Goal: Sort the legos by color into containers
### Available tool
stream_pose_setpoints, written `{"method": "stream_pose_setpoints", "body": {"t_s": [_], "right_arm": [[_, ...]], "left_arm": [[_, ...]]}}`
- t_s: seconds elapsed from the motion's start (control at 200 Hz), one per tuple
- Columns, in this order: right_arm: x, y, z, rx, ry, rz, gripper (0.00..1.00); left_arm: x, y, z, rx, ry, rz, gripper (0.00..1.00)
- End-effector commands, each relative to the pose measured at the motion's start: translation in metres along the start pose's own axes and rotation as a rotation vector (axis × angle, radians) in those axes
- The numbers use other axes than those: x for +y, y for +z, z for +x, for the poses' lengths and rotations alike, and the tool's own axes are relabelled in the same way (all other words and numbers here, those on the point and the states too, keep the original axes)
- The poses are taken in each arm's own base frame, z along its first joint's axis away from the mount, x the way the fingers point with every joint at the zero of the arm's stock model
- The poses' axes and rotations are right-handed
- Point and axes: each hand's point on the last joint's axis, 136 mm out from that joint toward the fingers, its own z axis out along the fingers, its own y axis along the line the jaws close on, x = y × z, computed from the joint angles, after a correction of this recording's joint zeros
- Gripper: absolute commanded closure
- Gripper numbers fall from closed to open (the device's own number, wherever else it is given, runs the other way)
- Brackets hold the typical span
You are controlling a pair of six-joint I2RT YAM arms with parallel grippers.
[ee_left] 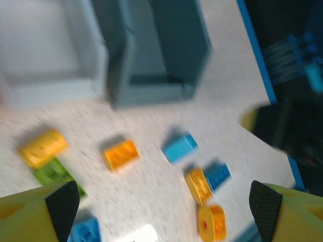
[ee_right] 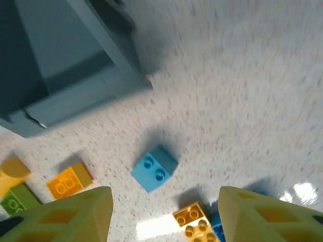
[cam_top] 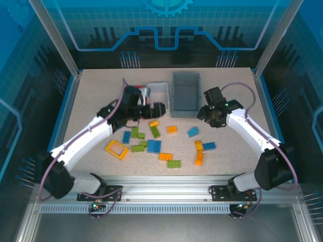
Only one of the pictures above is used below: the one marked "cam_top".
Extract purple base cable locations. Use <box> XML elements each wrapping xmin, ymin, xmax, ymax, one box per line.
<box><xmin>228</xmin><ymin>188</ymin><xmax>263</xmax><ymax>220</ymax></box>
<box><xmin>82</xmin><ymin>189</ymin><xmax>124</xmax><ymax>220</ymax></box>

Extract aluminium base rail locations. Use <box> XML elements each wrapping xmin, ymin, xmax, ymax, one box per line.
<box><xmin>68</xmin><ymin>175</ymin><xmax>302</xmax><ymax>205</ymax></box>

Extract small LED connector board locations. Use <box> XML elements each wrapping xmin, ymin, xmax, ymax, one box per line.
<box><xmin>88</xmin><ymin>201</ymin><xmax>106</xmax><ymax>212</ymax></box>
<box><xmin>231</xmin><ymin>203</ymin><xmax>253</xmax><ymax>212</ymax></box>

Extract yellow lego window frame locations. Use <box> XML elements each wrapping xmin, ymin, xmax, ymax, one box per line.
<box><xmin>104</xmin><ymin>140</ymin><xmax>129</xmax><ymax>160</ymax></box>

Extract slotted cable duct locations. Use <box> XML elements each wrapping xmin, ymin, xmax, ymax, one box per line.
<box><xmin>39</xmin><ymin>204</ymin><xmax>233</xmax><ymax>215</ymax></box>

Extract steel base plate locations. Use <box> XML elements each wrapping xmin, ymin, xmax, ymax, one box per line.
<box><xmin>32</xmin><ymin>213</ymin><xmax>303</xmax><ymax>242</ymax></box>

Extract red plastic bin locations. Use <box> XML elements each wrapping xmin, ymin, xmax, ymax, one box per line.
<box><xmin>132</xmin><ymin>85</ymin><xmax>149</xmax><ymax>105</ymax></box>

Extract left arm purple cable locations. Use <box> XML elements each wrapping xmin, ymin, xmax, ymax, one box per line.
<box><xmin>37</xmin><ymin>78</ymin><xmax>127</xmax><ymax>202</ymax></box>

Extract gray plastic bin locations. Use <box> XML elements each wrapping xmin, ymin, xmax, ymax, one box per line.
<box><xmin>171</xmin><ymin>72</ymin><xmax>202</xmax><ymax>119</ymax></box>

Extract white plastic bin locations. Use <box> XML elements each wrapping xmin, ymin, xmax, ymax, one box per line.
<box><xmin>145</xmin><ymin>81</ymin><xmax>170</xmax><ymax>114</ymax></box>

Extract aluminium frame post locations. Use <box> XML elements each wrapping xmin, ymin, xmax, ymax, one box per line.
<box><xmin>253</xmin><ymin>0</ymin><xmax>301</xmax><ymax>78</ymax></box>
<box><xmin>27</xmin><ymin>0</ymin><xmax>83</xmax><ymax>78</ymax></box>

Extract aluminium side rail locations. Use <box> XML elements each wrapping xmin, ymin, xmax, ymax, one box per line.
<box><xmin>50</xmin><ymin>72</ymin><xmax>83</xmax><ymax>157</ymax></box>
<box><xmin>252</xmin><ymin>69</ymin><xmax>290</xmax><ymax>182</ymax></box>

